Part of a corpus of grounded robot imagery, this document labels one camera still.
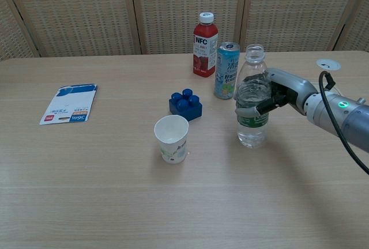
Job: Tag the blue white cardboard package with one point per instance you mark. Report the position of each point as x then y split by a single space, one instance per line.
72 102

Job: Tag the blue plastic building block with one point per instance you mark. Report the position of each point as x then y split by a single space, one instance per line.
186 107

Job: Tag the red NFC juice bottle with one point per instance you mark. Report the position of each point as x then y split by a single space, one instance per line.
205 44

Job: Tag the transparent water bottle green label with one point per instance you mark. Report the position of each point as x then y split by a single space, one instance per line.
252 93

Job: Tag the light blue drink can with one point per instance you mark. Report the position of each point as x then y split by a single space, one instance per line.
227 73

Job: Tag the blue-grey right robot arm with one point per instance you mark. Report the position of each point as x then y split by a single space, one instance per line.
351 119

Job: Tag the white paper cup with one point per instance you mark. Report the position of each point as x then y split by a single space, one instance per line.
173 145

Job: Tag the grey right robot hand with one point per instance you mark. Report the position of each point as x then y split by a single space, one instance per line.
297 87

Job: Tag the woven wooden folding screen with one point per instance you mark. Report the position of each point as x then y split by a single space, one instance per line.
86 12

